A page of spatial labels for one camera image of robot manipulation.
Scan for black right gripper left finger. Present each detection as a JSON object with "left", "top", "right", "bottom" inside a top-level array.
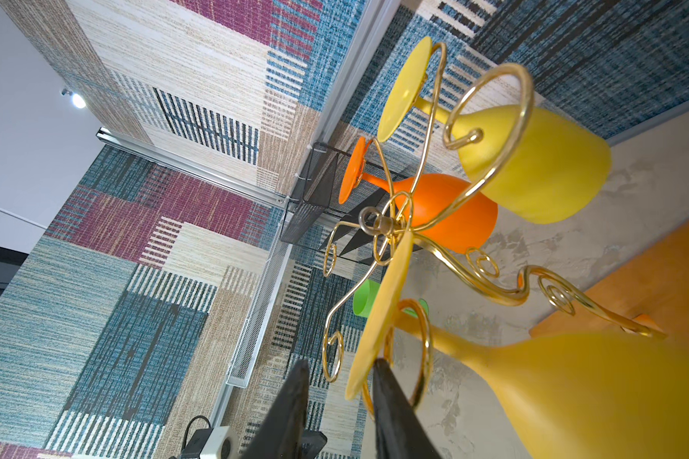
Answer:
[{"left": 241, "top": 360, "right": 310, "bottom": 458}]

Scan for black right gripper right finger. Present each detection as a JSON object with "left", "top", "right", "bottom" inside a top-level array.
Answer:
[{"left": 372, "top": 359, "right": 440, "bottom": 459}]

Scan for gold wire wine glass rack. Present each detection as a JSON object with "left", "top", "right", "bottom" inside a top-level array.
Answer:
[{"left": 319, "top": 41, "right": 689, "bottom": 420}]

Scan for green wine glass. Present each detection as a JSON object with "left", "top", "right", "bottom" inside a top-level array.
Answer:
[{"left": 352, "top": 278, "right": 430, "bottom": 321}]

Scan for yellow front wine glass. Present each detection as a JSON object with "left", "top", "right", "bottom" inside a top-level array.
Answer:
[{"left": 345, "top": 233, "right": 689, "bottom": 458}]

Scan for yellow wine glass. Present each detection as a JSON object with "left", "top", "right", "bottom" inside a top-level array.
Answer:
[
  {"left": 345, "top": 233, "right": 689, "bottom": 458},
  {"left": 377, "top": 37, "right": 611, "bottom": 225}
]

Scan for orange back wine glass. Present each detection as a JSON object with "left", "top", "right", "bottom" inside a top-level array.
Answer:
[{"left": 339, "top": 137, "right": 498, "bottom": 254}]

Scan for black mesh shelf rack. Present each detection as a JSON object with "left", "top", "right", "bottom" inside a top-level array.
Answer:
[{"left": 279, "top": 142, "right": 388, "bottom": 269}]

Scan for yellow back wine glass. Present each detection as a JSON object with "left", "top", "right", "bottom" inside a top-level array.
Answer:
[{"left": 377, "top": 37, "right": 611, "bottom": 225}]

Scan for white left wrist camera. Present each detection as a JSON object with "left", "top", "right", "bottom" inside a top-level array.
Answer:
[{"left": 178, "top": 415, "right": 238, "bottom": 459}]

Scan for white mesh wall basket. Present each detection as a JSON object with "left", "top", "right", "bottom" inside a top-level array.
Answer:
[{"left": 227, "top": 241, "right": 291, "bottom": 388}]

